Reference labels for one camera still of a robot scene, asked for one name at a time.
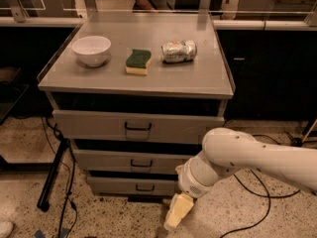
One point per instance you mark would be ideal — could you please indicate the grey top drawer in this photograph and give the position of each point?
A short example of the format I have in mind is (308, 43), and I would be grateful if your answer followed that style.
(116, 126)

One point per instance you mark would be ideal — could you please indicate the white shoe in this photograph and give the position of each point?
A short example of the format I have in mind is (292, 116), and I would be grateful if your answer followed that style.
(6, 228)

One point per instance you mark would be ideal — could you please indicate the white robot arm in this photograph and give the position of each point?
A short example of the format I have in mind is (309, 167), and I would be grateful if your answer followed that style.
(224, 152)

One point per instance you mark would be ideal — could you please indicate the black tripod leg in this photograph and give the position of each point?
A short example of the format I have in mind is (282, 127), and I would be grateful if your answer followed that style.
(43, 202)

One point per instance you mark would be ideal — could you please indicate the grey drawer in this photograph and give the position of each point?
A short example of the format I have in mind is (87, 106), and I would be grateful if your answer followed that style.
(116, 126)
(133, 186)
(129, 162)

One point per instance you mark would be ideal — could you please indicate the white ceramic bowl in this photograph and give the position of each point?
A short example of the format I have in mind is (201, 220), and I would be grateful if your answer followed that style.
(92, 50)

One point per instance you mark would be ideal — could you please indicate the grey bottom drawer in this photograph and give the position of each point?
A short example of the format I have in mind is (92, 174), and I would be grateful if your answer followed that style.
(133, 186)

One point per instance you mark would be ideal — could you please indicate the crushed silver soda can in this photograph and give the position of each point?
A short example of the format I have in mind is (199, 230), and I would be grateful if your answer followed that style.
(178, 51)

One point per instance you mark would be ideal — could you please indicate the black wheeled cart base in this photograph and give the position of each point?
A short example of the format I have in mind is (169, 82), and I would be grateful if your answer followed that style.
(309, 131)

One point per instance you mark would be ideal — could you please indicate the green and yellow sponge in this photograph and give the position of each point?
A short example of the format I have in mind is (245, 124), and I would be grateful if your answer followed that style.
(138, 62)

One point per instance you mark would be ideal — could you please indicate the grey drawer cabinet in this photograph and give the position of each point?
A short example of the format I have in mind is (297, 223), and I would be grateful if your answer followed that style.
(135, 93)

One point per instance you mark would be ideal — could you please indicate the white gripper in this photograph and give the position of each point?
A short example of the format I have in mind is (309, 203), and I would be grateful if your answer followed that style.
(190, 183)

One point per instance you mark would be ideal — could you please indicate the white counter rail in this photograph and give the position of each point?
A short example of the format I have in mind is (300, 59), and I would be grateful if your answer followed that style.
(219, 24)

